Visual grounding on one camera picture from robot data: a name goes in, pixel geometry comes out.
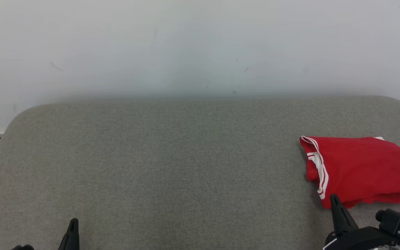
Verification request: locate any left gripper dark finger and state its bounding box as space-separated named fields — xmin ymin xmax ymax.
xmin=58 ymin=218 xmax=80 ymax=250

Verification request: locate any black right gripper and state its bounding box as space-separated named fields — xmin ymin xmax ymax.
xmin=322 ymin=193 xmax=400 ymax=250

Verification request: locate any red jersey with white sleeves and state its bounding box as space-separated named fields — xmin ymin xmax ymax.
xmin=299 ymin=135 xmax=400 ymax=210

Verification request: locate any grey fabric sofa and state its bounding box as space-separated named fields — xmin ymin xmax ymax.
xmin=0 ymin=95 xmax=400 ymax=250

